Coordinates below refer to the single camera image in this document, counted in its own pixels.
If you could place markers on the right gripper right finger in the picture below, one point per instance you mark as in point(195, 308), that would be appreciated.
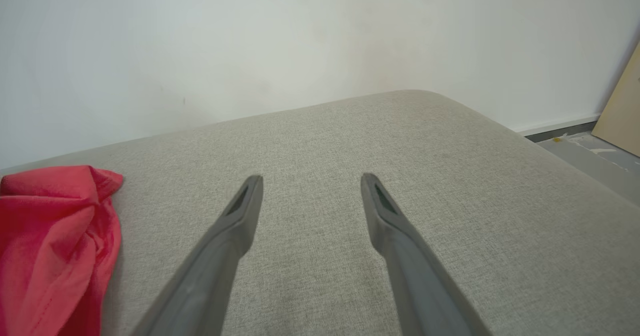
point(420, 286)

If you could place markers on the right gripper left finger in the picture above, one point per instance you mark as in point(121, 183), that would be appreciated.
point(210, 276)

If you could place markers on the red shorts with striped trim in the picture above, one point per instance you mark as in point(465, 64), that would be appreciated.
point(50, 236)

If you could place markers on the beige wooden board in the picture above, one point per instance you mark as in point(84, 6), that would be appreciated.
point(625, 121)

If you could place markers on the white wall baseboard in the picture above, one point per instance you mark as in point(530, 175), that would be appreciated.
point(560, 125)

